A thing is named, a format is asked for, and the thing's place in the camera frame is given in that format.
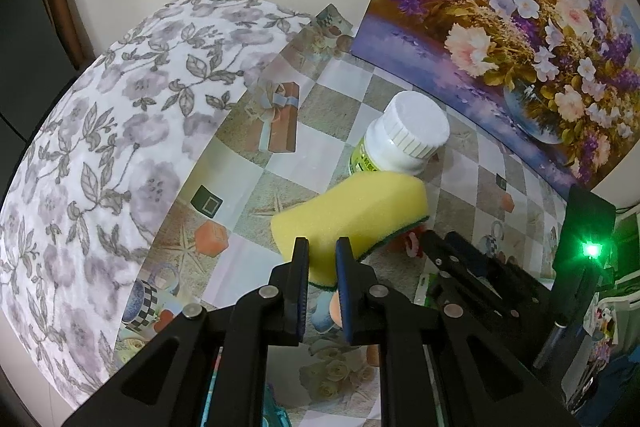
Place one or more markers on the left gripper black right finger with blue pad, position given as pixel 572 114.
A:
pixel 350 296

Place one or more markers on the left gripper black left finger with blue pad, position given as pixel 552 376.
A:
pixel 207 367

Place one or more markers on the yellow sponge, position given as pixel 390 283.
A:
pixel 368 208

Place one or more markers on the white bottle, green label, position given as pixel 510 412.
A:
pixel 403 138

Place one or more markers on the checkered printed tablecloth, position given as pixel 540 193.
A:
pixel 265 179

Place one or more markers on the floral still-life painting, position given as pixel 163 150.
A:
pixel 556 81

